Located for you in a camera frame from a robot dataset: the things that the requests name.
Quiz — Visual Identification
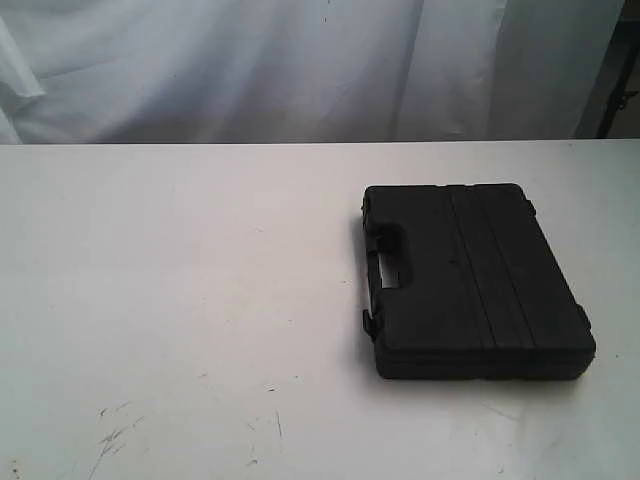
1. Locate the black tripod stand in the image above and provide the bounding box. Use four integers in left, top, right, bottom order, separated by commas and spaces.
596, 1, 639, 139

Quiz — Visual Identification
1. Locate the black plastic tool case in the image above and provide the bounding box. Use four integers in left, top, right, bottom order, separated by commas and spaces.
362, 183, 596, 381

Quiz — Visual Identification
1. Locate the white backdrop cloth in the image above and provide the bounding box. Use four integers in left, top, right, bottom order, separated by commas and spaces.
1, 1, 622, 144

